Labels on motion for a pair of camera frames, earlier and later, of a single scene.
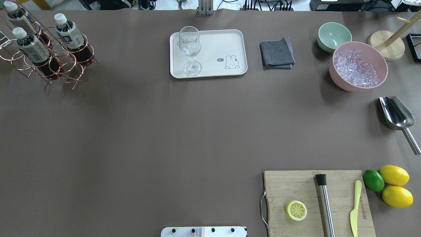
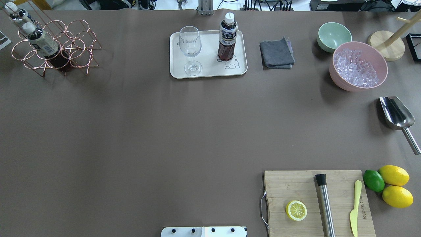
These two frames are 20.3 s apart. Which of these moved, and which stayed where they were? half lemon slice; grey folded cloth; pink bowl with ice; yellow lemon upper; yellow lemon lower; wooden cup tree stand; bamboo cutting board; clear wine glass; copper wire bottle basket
Moved: copper wire bottle basket
Stayed: wooden cup tree stand; bamboo cutting board; grey folded cloth; yellow lemon upper; yellow lemon lower; pink bowl with ice; clear wine glass; half lemon slice
